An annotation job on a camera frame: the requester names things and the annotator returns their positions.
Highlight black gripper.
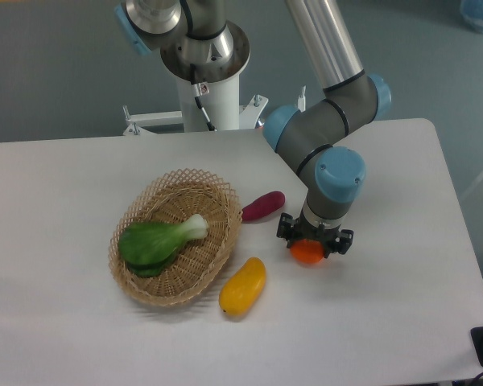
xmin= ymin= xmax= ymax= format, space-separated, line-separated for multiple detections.
xmin=276 ymin=212 xmax=354 ymax=258

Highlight orange mandarin fruit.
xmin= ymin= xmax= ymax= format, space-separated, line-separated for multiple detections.
xmin=290 ymin=239 xmax=324 ymax=265

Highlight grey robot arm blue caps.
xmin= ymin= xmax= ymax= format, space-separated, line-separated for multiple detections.
xmin=114 ymin=1 xmax=391 ymax=261

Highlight purple sweet potato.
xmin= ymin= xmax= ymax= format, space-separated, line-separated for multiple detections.
xmin=242 ymin=191 xmax=286 ymax=222

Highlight yellow mango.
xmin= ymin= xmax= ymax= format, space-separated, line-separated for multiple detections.
xmin=218 ymin=257 xmax=266 ymax=317

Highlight woven bamboo basket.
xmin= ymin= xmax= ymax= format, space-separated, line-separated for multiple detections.
xmin=109 ymin=169 xmax=242 ymax=306

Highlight green bok choy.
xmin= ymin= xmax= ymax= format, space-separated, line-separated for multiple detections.
xmin=118 ymin=214 xmax=208 ymax=277

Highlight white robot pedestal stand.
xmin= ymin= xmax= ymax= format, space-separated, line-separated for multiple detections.
xmin=122 ymin=22 xmax=309 ymax=137

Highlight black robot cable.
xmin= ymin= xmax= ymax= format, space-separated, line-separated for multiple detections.
xmin=188 ymin=63 xmax=217 ymax=132

